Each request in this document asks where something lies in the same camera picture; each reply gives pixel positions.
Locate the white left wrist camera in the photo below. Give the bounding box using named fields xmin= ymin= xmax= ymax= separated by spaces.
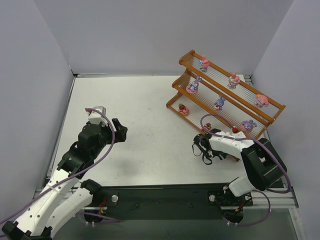
xmin=85 ymin=106 xmax=108 ymax=126

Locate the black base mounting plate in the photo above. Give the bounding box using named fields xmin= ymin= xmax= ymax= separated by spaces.
xmin=79 ymin=183 xmax=253 ymax=224

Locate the strawberry cake slice toy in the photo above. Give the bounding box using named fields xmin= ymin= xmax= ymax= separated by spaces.
xmin=201 ymin=122 xmax=212 ymax=132

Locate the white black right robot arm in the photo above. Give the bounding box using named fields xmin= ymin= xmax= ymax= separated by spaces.
xmin=193 ymin=128 xmax=288 ymax=198

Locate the pink pig clear cup toy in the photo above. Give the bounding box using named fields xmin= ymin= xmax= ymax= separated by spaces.
xmin=227 ymin=72 xmax=241 ymax=90

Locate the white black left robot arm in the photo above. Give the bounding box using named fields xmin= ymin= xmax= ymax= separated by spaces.
xmin=2 ymin=117 xmax=128 ymax=240

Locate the small purple bunny cupcake toy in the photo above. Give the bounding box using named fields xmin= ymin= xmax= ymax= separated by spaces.
xmin=214 ymin=95 xmax=226 ymax=111

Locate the purple bunny sitting donut toy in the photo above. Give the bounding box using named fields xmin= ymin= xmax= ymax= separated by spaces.
xmin=185 ymin=75 xmax=202 ymax=95

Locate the strawberry bear donut toy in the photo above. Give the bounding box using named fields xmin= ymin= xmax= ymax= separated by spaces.
xmin=178 ymin=103 xmax=190 ymax=116

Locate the pink pig bow toy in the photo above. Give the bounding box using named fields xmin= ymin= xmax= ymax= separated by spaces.
xmin=254 ymin=94 xmax=269 ymax=108

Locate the orange wooden tiered shelf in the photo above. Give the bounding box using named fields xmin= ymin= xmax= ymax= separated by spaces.
xmin=166 ymin=50 xmax=285 ymax=139

